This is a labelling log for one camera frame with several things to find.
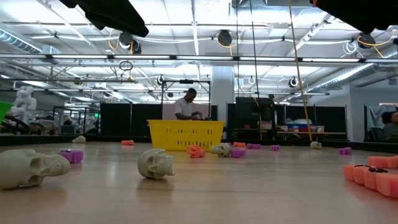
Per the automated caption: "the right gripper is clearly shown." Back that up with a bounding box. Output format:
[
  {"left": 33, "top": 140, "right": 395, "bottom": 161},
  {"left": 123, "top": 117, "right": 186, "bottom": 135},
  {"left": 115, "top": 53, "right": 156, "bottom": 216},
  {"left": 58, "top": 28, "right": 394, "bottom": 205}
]
[{"left": 310, "top": 0, "right": 398, "bottom": 34}]

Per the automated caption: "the pale green toy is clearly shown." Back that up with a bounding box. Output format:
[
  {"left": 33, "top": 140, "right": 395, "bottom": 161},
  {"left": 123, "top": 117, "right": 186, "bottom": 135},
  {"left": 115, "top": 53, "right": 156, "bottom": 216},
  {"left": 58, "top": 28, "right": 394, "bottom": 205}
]
[{"left": 211, "top": 142, "right": 233, "bottom": 158}]

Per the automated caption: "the long ceiling light bar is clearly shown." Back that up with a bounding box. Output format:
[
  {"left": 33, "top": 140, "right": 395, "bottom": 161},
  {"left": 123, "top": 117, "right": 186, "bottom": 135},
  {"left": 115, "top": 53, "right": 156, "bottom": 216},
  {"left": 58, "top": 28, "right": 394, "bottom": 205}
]
[{"left": 0, "top": 53, "right": 398, "bottom": 63}]

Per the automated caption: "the black partition panel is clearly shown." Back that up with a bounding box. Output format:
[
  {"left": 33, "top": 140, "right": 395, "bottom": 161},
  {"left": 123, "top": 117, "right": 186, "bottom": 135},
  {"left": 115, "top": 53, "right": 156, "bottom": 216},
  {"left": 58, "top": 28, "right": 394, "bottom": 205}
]
[
  {"left": 226, "top": 96, "right": 348, "bottom": 141},
  {"left": 99, "top": 103, "right": 162, "bottom": 137}
]

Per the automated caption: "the person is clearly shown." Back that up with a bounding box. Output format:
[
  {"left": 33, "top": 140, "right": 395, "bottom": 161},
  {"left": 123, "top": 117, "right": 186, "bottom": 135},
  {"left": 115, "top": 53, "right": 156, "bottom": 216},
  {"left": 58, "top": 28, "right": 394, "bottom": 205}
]
[
  {"left": 173, "top": 88, "right": 203, "bottom": 121},
  {"left": 379, "top": 111, "right": 398, "bottom": 143}
]

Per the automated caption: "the yellow plastic basket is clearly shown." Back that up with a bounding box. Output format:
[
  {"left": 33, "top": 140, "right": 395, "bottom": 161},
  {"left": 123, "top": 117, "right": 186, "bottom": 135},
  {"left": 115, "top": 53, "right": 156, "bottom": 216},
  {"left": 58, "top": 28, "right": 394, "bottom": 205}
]
[{"left": 147, "top": 119, "right": 226, "bottom": 152}]

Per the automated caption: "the white humanoid robot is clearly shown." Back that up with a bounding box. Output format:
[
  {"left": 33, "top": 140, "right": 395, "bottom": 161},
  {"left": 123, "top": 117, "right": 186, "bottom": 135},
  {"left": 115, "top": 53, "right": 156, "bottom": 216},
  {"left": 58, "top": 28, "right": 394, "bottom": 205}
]
[{"left": 10, "top": 86, "right": 38, "bottom": 125}]

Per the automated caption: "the white square pillar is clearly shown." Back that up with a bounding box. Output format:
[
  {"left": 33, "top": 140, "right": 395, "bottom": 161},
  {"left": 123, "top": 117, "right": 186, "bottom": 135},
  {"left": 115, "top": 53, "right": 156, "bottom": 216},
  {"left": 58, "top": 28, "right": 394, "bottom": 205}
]
[{"left": 211, "top": 65, "right": 236, "bottom": 123}]

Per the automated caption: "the table with storage bins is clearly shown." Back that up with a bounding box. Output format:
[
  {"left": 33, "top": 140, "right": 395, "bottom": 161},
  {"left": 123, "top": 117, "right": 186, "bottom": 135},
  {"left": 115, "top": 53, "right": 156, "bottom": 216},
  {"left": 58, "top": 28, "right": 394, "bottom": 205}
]
[{"left": 276, "top": 118, "right": 326, "bottom": 135}]

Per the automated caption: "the green board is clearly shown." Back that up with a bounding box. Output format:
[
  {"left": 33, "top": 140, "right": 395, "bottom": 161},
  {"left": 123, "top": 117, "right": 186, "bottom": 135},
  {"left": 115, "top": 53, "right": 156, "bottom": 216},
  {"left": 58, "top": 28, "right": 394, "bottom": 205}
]
[{"left": 0, "top": 101, "right": 14, "bottom": 124}]

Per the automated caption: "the orange foam piece centre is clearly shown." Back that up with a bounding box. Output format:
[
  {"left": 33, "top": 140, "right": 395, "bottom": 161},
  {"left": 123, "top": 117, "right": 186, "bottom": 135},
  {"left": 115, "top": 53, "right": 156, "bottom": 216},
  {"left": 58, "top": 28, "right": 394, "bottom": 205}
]
[{"left": 185, "top": 144, "right": 206, "bottom": 159}]

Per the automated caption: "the purple toy skeleton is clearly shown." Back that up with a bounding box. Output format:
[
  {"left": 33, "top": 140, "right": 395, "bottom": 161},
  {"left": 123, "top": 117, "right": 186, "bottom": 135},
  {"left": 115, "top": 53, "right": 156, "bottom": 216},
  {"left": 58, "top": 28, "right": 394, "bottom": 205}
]
[{"left": 231, "top": 148, "right": 248, "bottom": 159}]

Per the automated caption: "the yellow extension cable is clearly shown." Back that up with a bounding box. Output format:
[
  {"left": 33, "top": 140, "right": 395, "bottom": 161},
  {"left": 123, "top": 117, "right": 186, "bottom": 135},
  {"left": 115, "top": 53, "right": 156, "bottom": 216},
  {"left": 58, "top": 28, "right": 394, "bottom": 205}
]
[{"left": 287, "top": 0, "right": 313, "bottom": 142}]

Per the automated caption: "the black metal rig frame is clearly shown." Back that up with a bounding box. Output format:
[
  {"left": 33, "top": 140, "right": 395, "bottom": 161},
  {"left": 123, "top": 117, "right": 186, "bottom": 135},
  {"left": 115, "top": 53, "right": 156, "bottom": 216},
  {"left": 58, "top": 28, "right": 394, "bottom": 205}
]
[{"left": 160, "top": 79, "right": 212, "bottom": 122}]

